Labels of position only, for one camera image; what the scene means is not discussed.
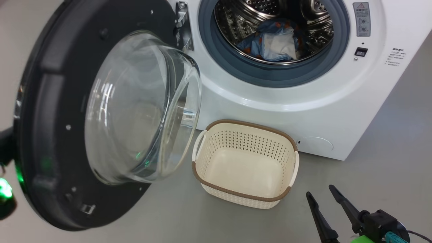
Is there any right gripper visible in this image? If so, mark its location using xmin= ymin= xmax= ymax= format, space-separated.
xmin=306 ymin=185 xmax=410 ymax=243

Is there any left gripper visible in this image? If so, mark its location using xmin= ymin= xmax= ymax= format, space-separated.
xmin=0 ymin=127 xmax=17 ymax=220

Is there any black round glass washer door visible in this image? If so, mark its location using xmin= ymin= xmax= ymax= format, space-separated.
xmin=13 ymin=0 xmax=203 ymax=232

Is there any white garment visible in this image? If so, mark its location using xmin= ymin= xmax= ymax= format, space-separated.
xmin=262 ymin=28 xmax=297 ymax=60

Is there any blue cartoon print garment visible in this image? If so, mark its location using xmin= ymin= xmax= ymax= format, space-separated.
xmin=236 ymin=20 xmax=302 ymax=62

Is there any white front-load washing machine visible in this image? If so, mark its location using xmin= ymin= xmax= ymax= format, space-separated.
xmin=169 ymin=0 xmax=432 ymax=161

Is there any stainless steel washing machine drum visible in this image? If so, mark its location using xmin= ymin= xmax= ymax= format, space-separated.
xmin=214 ymin=0 xmax=334 ymax=64

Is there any metal door hinge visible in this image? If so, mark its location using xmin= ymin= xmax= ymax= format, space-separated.
xmin=174 ymin=2 xmax=194 ymax=51

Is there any round drain filter cover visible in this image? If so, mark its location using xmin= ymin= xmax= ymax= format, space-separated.
xmin=299 ymin=136 xmax=334 ymax=152

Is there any cream perforated laundry basket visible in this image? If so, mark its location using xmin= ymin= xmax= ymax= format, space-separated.
xmin=192 ymin=119 xmax=300 ymax=210

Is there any grey warning sticker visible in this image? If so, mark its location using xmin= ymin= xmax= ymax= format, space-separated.
xmin=353 ymin=2 xmax=371 ymax=37

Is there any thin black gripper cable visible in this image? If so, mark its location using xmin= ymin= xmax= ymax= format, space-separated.
xmin=407 ymin=231 xmax=432 ymax=243

